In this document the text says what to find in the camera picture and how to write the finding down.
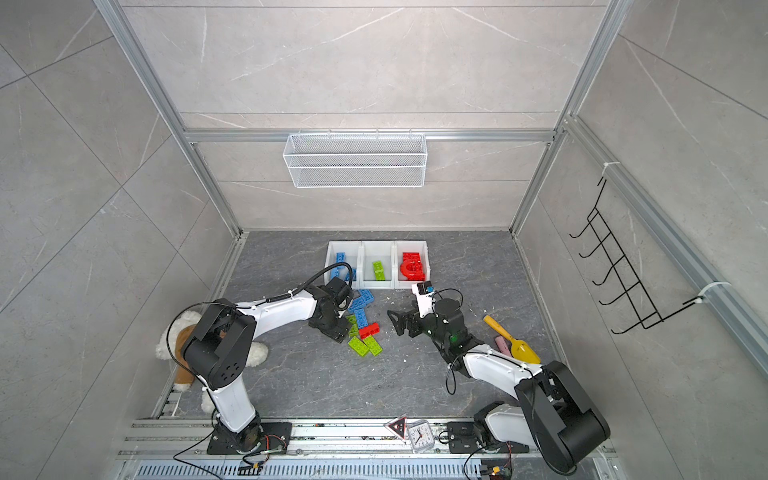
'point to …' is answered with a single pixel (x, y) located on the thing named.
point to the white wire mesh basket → (355, 160)
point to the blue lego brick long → (358, 307)
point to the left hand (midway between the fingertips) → (336, 323)
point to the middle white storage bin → (377, 251)
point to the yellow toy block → (519, 349)
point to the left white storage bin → (349, 252)
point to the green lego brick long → (353, 325)
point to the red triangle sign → (400, 426)
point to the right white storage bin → (410, 246)
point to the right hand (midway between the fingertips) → (401, 305)
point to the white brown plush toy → (172, 342)
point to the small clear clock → (421, 436)
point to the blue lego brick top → (367, 295)
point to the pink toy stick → (502, 345)
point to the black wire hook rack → (636, 295)
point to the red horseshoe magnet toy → (411, 266)
